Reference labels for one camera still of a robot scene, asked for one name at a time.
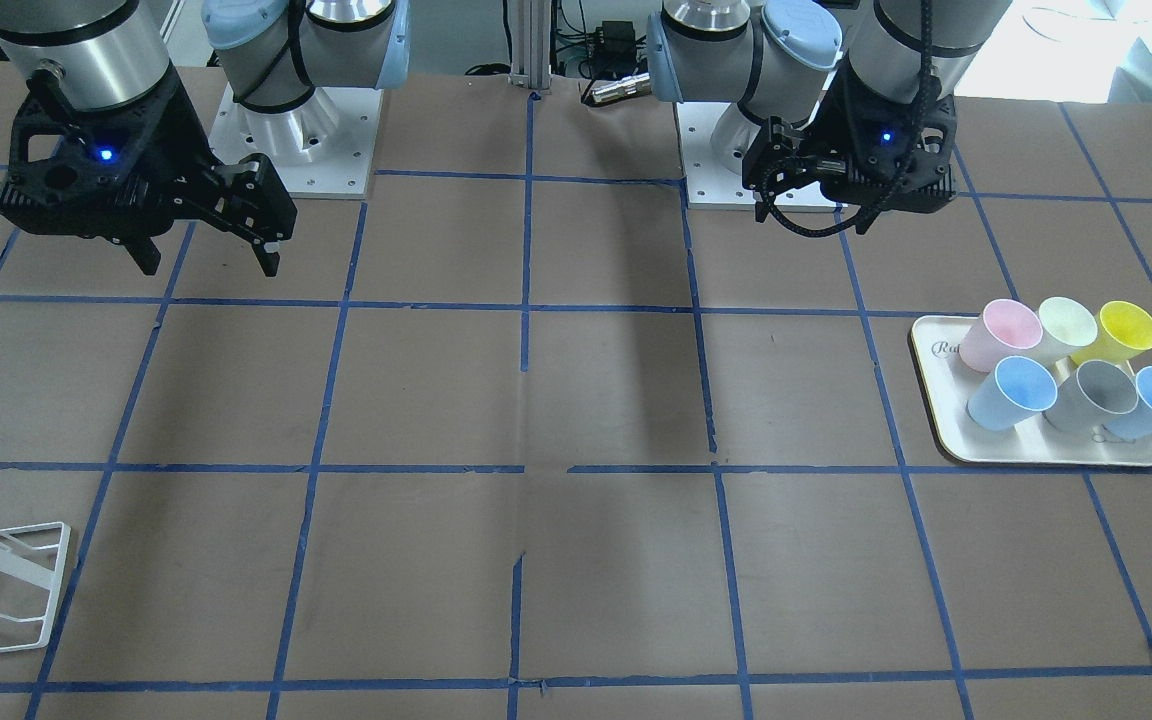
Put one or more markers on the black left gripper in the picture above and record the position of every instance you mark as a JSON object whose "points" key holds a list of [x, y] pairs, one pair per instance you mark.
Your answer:
{"points": [[844, 122]]}

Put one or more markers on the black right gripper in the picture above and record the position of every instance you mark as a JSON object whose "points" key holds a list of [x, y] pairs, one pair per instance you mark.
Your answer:
{"points": [[183, 158]]}

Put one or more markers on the light blue plastic cup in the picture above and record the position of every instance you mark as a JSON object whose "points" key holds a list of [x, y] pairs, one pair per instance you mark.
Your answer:
{"points": [[1017, 389]]}

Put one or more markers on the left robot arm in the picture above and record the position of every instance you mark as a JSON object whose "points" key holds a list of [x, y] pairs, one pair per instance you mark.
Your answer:
{"points": [[817, 104]]}

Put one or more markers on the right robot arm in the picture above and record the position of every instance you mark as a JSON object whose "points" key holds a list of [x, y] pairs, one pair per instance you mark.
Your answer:
{"points": [[275, 53]]}

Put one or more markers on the pink plastic cup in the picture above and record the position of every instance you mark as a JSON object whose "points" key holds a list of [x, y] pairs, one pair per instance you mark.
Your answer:
{"points": [[1004, 328]]}

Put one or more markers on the cream plastic cup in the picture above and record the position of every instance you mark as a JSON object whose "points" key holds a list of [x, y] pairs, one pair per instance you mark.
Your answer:
{"points": [[1067, 326]]}

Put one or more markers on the yellow plastic cup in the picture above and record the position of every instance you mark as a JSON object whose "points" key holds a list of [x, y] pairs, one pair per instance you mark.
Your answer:
{"points": [[1124, 331]]}

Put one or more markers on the grey plastic cup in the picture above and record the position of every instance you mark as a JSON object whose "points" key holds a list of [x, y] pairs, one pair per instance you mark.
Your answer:
{"points": [[1097, 392]]}

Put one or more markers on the cream plastic tray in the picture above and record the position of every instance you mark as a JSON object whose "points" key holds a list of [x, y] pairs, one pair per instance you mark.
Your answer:
{"points": [[948, 385]]}

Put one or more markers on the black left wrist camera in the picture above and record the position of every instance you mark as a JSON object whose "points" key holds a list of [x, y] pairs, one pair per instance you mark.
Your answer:
{"points": [[772, 165]]}

